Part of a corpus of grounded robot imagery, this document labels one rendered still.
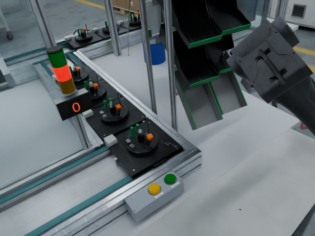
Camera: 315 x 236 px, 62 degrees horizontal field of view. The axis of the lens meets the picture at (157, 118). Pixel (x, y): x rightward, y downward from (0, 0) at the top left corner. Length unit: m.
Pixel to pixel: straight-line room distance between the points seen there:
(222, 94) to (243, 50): 0.76
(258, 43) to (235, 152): 0.81
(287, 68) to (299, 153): 0.89
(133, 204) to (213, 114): 0.52
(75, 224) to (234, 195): 0.58
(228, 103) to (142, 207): 0.61
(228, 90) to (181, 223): 0.62
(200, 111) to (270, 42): 0.73
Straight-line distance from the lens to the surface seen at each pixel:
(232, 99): 1.25
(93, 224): 0.97
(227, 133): 1.31
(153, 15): 1.81
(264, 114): 1.46
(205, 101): 1.16
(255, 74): 0.45
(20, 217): 1.11
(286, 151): 1.28
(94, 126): 1.25
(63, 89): 0.95
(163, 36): 1.11
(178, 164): 1.03
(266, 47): 0.46
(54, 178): 1.13
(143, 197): 0.94
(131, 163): 1.04
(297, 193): 1.14
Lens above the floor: 1.73
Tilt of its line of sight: 38 degrees down
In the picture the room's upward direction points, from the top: 6 degrees counter-clockwise
